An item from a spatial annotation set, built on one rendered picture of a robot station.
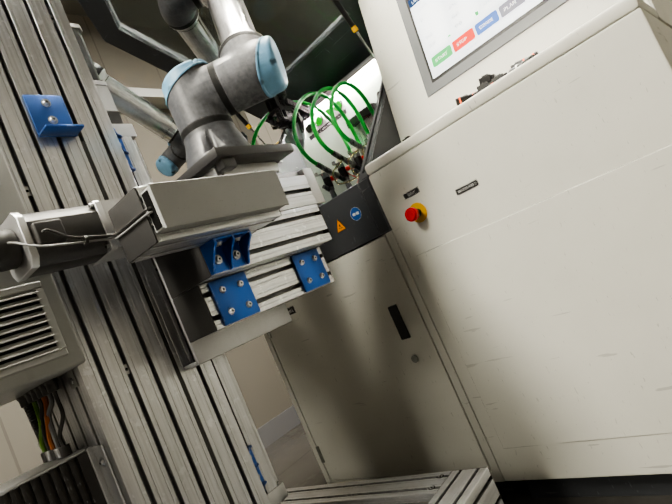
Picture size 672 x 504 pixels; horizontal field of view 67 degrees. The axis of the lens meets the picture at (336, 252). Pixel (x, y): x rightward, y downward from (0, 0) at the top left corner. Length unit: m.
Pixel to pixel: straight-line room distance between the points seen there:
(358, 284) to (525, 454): 0.62
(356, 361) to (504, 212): 0.67
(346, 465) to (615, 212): 1.17
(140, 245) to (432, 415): 0.99
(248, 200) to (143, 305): 0.33
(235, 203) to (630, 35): 0.78
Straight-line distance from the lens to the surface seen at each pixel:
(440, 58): 1.58
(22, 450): 2.74
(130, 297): 1.05
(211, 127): 1.11
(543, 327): 1.27
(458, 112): 1.25
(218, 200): 0.83
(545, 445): 1.41
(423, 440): 1.59
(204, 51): 1.67
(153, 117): 1.73
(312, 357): 1.73
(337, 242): 1.51
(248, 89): 1.13
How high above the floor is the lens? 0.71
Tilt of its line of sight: 4 degrees up
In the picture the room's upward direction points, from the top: 24 degrees counter-clockwise
